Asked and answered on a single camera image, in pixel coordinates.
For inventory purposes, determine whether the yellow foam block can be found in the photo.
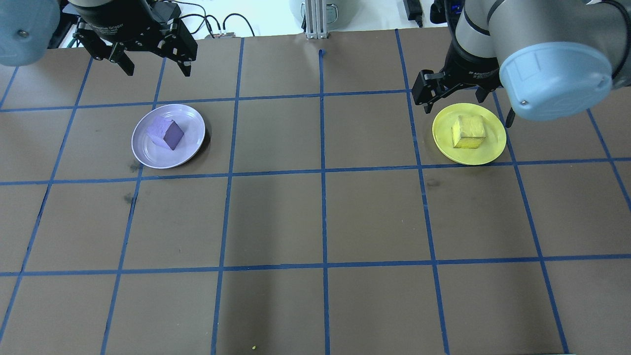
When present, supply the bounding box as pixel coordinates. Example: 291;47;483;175
451;114;488;150

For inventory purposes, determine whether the purple foam block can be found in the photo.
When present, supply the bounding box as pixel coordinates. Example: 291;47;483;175
146;115;185;151

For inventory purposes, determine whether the black power adapter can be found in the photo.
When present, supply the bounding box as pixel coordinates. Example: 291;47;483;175
403;0;424;28
149;1;181;24

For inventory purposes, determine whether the yellow plate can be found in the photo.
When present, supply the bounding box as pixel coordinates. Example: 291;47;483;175
432;103;507;166

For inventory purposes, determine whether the purple plate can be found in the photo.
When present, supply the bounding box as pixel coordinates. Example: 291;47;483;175
131;104;206;170

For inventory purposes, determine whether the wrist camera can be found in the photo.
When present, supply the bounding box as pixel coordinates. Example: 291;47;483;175
430;0;466;24

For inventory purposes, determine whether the aluminium profile post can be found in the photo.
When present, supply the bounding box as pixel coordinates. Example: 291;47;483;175
303;0;330;40

